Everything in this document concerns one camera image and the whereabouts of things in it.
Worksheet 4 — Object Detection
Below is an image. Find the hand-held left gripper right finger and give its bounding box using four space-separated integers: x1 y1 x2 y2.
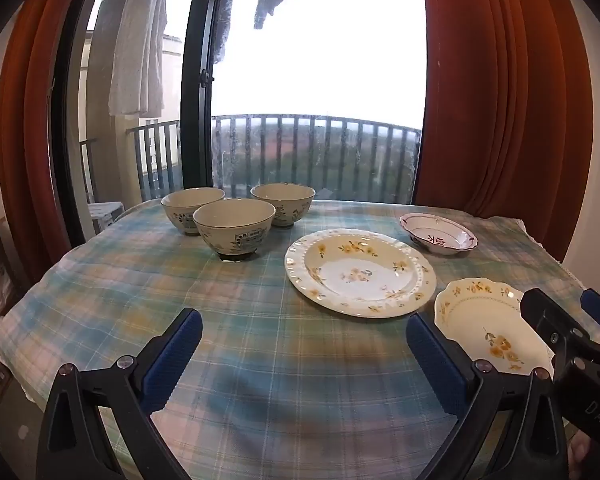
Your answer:
405 311 568 480

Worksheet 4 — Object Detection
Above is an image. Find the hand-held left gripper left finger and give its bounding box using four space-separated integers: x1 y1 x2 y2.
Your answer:
36 307 204 480

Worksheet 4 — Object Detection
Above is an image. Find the small yellow floral plate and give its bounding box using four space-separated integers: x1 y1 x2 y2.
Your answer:
434 277 556 376

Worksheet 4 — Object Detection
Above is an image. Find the large yellow floral plate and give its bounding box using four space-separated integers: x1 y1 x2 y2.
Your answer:
284 228 437 319

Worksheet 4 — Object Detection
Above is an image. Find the white plate with red pattern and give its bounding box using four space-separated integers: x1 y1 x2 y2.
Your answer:
399 212 479 257

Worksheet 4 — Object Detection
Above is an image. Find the cream bowl with printed label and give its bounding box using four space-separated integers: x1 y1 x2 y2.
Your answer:
193 198 276 264

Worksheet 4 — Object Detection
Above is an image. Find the cream bowl with floral print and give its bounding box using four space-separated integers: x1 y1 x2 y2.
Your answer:
250 183 316 228
161 187 226 236

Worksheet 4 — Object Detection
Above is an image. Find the plaid tablecloth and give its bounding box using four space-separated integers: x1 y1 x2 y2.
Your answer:
0 199 600 480

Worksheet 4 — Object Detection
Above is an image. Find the white plastic crate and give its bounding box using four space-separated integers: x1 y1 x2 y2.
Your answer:
87 201 127 235

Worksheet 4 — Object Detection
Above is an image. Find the orange curtain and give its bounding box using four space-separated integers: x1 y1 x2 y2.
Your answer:
414 0 597 264
0 0 88 286

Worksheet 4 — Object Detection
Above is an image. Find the grey balcony railing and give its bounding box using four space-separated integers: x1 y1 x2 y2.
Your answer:
80 112 423 206

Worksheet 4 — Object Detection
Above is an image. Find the white hanging garment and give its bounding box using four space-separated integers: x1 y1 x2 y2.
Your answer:
107 0 169 118

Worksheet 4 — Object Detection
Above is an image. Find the black window frame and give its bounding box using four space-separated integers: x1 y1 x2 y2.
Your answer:
49 0 238 253

